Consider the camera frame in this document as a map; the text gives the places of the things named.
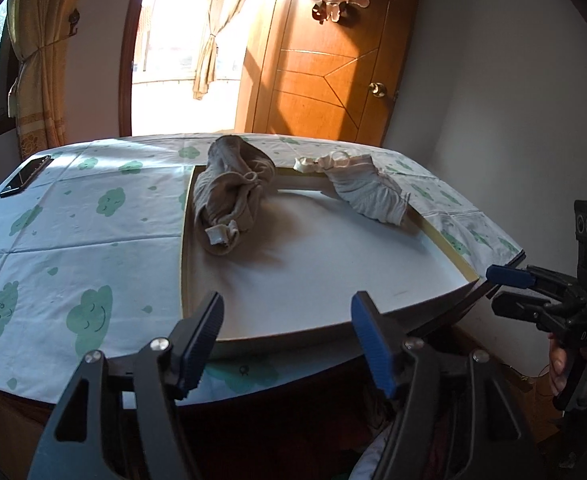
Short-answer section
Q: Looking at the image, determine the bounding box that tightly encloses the wooden door frame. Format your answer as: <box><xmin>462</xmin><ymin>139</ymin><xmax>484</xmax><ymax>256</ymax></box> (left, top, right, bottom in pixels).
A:
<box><xmin>118</xmin><ymin>0</ymin><xmax>154</xmax><ymax>138</ymax></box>

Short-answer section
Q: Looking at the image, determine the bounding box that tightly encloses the white underwear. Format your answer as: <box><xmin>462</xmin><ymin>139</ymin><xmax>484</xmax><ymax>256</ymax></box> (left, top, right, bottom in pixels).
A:
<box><xmin>293</xmin><ymin>150</ymin><xmax>411</xmax><ymax>226</ymax></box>

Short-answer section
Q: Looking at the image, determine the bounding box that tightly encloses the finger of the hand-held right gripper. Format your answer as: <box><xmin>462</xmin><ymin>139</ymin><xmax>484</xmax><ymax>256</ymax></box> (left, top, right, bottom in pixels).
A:
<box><xmin>491</xmin><ymin>292</ymin><xmax>570</xmax><ymax>332</ymax></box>
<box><xmin>486</xmin><ymin>264</ymin><xmax>582</xmax><ymax>307</ymax></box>

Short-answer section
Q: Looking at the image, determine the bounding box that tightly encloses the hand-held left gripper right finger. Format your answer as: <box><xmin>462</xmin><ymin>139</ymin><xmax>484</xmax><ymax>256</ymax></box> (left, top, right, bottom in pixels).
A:
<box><xmin>351</xmin><ymin>290</ymin><xmax>544</xmax><ymax>480</ymax></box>

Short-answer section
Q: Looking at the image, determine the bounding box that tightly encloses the yellow tied curtain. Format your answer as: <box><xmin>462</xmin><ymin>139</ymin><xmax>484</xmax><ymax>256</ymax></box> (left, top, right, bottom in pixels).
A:
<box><xmin>6</xmin><ymin>0</ymin><xmax>81</xmax><ymax>161</ymax></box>

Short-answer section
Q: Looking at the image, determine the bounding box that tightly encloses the dark wooden table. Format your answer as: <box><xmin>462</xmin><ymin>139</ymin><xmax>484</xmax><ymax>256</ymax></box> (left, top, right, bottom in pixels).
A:
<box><xmin>0</xmin><ymin>255</ymin><xmax>527</xmax><ymax>480</ymax></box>

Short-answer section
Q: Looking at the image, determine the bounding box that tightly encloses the wooden door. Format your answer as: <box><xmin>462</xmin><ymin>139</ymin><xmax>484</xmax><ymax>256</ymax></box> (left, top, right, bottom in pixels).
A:
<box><xmin>233</xmin><ymin>0</ymin><xmax>424</xmax><ymax>146</ymax></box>

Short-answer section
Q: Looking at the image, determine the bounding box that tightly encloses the shallow cardboard box tray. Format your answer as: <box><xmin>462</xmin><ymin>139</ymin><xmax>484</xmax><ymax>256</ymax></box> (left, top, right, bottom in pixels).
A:
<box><xmin>180</xmin><ymin>162</ymin><xmax>481</xmax><ymax>359</ymax></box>

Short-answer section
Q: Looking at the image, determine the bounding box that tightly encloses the beige underwear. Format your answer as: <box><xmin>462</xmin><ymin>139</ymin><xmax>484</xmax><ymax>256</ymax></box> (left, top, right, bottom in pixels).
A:
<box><xmin>193</xmin><ymin>135</ymin><xmax>276</xmax><ymax>256</ymax></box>

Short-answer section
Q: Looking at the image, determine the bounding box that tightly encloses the balcony curtain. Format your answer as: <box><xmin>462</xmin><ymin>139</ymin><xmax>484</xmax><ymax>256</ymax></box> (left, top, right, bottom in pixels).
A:
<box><xmin>192</xmin><ymin>0</ymin><xmax>266</xmax><ymax>101</ymax></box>

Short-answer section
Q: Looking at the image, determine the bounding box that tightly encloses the table with cloud-print cloth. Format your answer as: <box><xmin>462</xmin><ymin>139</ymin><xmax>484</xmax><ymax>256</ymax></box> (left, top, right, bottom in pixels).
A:
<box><xmin>0</xmin><ymin>132</ymin><xmax>527</xmax><ymax>406</ymax></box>

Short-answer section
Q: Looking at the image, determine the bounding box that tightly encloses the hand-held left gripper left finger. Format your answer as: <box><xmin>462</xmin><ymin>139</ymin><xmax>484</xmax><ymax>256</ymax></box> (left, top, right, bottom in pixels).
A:
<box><xmin>26</xmin><ymin>290</ymin><xmax>225</xmax><ymax>480</ymax></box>

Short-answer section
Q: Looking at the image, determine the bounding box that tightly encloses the person's right hand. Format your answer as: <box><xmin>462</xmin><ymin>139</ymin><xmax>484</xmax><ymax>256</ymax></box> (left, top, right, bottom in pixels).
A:
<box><xmin>548</xmin><ymin>340</ymin><xmax>570</xmax><ymax>396</ymax></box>

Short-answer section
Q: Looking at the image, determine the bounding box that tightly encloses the black phone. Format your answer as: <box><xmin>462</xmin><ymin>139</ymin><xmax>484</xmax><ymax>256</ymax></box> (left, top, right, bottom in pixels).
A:
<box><xmin>0</xmin><ymin>155</ymin><xmax>54</xmax><ymax>198</ymax></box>

